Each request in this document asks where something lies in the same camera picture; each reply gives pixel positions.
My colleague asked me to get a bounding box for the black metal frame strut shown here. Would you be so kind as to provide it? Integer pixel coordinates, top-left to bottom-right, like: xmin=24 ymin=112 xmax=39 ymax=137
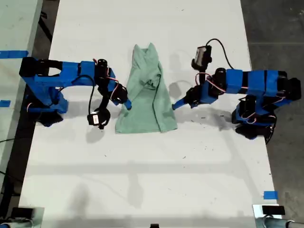
xmin=38 ymin=14 xmax=54 ymax=43

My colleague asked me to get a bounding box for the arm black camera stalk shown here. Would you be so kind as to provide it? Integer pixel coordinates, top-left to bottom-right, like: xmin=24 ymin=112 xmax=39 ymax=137
xmin=196 ymin=68 xmax=208 ymax=84
xmin=98 ymin=94 xmax=110 ymax=112

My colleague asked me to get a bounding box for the pale green T-shirt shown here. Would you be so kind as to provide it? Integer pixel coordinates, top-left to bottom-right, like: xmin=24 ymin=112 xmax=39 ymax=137
xmin=115 ymin=42 xmax=178 ymax=134

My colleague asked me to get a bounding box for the pale side table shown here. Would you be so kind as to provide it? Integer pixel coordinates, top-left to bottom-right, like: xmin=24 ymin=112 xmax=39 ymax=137
xmin=0 ymin=0 xmax=44 ymax=171

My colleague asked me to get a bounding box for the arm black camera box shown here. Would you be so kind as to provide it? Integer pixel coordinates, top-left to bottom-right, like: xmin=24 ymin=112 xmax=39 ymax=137
xmin=191 ymin=46 xmax=213 ymax=71
xmin=86 ymin=108 xmax=112 ymax=130

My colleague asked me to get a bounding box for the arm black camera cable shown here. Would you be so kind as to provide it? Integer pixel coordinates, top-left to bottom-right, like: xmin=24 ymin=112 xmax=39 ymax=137
xmin=205 ymin=38 xmax=236 ymax=70
xmin=71 ymin=75 xmax=96 ymax=117

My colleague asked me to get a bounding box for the square blue tape piece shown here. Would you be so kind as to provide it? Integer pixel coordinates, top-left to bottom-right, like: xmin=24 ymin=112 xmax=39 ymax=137
xmin=263 ymin=190 xmax=278 ymax=200

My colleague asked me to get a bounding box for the long blue tape strip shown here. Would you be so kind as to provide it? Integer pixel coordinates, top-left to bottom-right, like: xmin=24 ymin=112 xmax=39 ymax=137
xmin=0 ymin=50 xmax=29 ymax=59

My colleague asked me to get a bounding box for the shiny metal bracket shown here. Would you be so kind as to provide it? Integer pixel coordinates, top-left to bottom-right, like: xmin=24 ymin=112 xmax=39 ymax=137
xmin=252 ymin=203 xmax=304 ymax=228
xmin=0 ymin=206 xmax=46 ymax=228

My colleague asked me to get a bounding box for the arm red white wire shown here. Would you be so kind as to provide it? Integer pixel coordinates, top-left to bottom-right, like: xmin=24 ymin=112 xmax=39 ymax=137
xmin=195 ymin=72 xmax=227 ymax=93
xmin=105 ymin=66 xmax=120 ymax=102

